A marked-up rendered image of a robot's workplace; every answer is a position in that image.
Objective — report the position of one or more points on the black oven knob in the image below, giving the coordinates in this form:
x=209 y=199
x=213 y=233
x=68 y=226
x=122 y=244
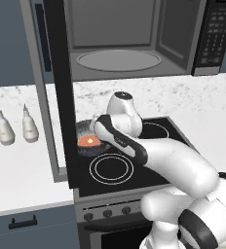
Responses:
x=107 y=213
x=126 y=210
x=88 y=216

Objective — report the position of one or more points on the dark bowl with waffle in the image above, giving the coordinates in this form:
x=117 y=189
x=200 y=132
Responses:
x=87 y=142

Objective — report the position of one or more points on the grey black microwave door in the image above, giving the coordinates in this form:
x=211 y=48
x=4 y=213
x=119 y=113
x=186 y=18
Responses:
x=61 y=97

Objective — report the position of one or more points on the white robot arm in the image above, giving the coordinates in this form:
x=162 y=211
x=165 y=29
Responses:
x=180 y=162

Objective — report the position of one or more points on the black and grey microwave oven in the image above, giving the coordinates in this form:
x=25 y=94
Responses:
x=118 y=32

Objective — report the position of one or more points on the blue-grey drawer front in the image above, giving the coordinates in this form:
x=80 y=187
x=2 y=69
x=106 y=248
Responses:
x=37 y=233

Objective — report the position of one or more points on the white squeeze bottle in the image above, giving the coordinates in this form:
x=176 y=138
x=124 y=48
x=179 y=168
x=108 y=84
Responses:
x=5 y=129
x=30 y=128

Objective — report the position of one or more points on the stainless steel oven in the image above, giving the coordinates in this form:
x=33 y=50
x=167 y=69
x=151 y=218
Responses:
x=95 y=233

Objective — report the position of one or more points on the grey microwave turntable plate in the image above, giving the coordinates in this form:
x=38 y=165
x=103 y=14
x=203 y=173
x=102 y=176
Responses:
x=118 y=61

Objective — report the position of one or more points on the black glass hob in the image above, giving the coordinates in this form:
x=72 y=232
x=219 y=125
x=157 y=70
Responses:
x=111 y=175

